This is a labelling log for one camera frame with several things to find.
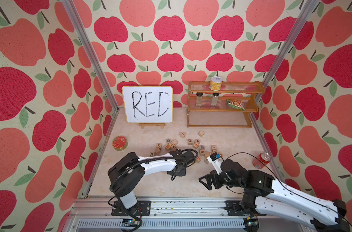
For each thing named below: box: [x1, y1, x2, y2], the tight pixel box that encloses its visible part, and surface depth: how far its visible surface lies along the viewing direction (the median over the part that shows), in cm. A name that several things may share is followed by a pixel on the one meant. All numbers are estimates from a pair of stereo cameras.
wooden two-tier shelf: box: [186, 80, 266, 129], surface depth 112 cm
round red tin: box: [111, 135, 129, 151], surface depth 98 cm
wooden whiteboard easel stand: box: [138, 123, 165, 130], surface depth 106 cm
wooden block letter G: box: [199, 145, 206, 156], surface depth 95 cm
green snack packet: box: [226, 99, 246, 111], surface depth 98 cm
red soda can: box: [252, 152, 272, 169], surface depth 84 cm
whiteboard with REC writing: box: [121, 85, 174, 124], surface depth 101 cm
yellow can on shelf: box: [208, 76, 223, 92], surface depth 92 cm
